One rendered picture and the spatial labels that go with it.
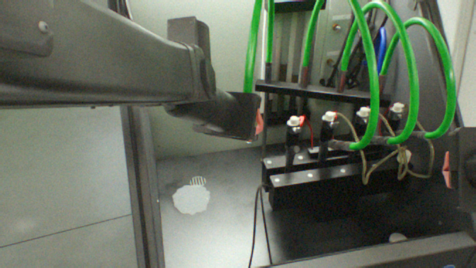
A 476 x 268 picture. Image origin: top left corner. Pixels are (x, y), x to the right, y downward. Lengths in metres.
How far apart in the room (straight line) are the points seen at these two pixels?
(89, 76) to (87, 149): 2.51
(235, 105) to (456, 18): 0.57
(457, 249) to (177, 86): 0.72
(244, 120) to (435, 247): 0.51
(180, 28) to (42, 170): 2.21
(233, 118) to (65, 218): 1.83
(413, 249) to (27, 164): 2.29
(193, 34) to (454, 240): 0.67
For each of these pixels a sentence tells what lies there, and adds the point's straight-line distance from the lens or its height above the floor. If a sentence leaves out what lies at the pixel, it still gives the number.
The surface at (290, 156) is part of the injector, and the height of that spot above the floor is 1.03.
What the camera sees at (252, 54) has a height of 1.34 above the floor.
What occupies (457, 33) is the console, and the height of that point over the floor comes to 1.27.
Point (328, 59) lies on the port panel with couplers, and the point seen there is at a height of 1.11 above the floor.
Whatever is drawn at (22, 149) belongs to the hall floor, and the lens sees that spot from 2.87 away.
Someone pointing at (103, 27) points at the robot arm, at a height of 1.52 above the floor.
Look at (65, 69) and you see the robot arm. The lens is 0.18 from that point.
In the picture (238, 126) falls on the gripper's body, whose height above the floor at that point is 1.27.
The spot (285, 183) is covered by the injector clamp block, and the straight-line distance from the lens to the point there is 0.90.
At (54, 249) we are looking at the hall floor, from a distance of 2.19.
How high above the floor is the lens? 1.60
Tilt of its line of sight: 37 degrees down
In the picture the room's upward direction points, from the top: straight up
